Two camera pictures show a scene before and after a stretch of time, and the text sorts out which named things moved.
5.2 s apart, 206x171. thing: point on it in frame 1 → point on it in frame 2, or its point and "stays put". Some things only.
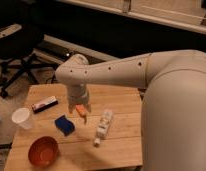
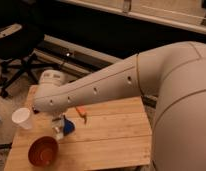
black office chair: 14,47 stays put
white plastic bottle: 104,126 → 59,135
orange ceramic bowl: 43,151 stays put
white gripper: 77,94 → 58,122
